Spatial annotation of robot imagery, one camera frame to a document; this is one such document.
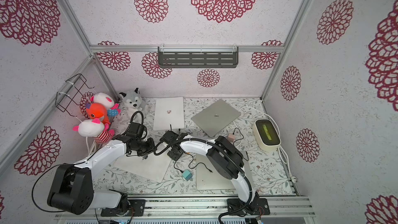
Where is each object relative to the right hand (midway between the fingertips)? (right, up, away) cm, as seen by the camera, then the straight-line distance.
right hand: (174, 151), depth 92 cm
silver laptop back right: (+27, +20, +18) cm, 38 cm away
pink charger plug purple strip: (+36, +7, +9) cm, 37 cm away
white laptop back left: (-8, +24, +22) cm, 34 cm away
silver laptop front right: (+19, -13, -8) cm, 24 cm away
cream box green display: (+55, +10, +1) cm, 56 cm away
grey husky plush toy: (-26, +29, +3) cm, 39 cm away
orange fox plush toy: (-44, +24, -4) cm, 50 cm away
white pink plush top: (-43, +32, +2) cm, 54 cm away
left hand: (-9, +2, -5) cm, 10 cm away
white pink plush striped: (-39, +15, -12) cm, 44 cm away
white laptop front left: (-11, -7, -7) cm, 15 cm away
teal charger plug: (+9, -10, -10) cm, 17 cm away
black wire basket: (-49, +34, -15) cm, 62 cm away
